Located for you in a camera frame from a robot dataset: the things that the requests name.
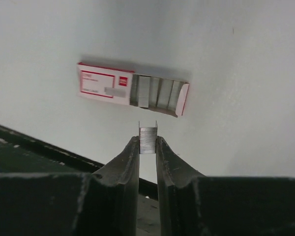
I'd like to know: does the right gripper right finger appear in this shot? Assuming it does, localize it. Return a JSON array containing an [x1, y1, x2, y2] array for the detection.
[[156, 137, 295, 236]]

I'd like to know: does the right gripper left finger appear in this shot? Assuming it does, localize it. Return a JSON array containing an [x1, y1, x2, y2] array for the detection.
[[0, 136, 139, 236]]

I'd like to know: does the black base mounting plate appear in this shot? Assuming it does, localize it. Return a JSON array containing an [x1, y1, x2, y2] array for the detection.
[[0, 125, 161, 236]]

